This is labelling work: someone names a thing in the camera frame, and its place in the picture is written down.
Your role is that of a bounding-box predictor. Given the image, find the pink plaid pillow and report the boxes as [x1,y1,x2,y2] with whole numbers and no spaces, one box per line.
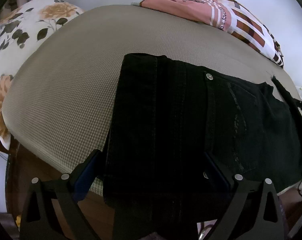
[133,0,284,68]

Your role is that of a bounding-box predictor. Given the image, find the floral white pillow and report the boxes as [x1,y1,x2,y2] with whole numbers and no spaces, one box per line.
[0,0,84,150]

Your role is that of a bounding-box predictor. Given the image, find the black pants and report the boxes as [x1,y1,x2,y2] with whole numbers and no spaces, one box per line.
[103,53,302,239]

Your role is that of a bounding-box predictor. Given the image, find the beige mattress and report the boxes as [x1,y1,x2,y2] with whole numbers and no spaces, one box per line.
[1,4,302,197]

